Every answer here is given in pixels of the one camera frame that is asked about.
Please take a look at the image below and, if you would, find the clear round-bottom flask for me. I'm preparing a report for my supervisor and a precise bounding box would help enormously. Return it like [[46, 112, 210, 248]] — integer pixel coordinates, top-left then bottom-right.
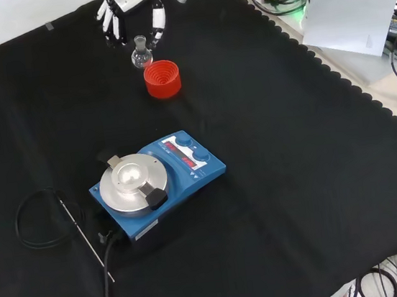
[[128, 33, 156, 71]]

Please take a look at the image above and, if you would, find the blue heater with steel bowl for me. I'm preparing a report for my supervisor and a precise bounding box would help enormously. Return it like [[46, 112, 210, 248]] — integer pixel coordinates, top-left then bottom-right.
[[82, 124, 237, 259]]

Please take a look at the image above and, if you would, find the pale board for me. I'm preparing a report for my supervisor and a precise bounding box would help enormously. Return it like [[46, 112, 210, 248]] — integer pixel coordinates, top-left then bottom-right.
[[296, 0, 397, 68]]

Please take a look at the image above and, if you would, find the black cloth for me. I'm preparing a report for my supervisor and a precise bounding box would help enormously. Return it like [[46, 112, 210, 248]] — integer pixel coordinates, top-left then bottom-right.
[[0, 0, 397, 297]]

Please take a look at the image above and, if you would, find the thin metal temperature probe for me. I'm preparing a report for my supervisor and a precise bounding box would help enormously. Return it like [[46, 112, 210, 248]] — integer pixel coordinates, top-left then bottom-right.
[[58, 193, 117, 290]]

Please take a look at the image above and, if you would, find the thin black probe cable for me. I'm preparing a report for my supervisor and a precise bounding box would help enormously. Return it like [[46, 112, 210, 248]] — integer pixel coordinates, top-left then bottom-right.
[[10, 183, 89, 252]]

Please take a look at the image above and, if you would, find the black heater power cable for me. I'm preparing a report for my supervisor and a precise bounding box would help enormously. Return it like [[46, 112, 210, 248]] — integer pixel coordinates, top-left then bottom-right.
[[93, 227, 131, 297]]

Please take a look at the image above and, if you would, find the black floor cable bundle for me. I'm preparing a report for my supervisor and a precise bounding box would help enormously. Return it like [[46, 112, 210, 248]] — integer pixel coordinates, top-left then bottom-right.
[[351, 249, 397, 297]]

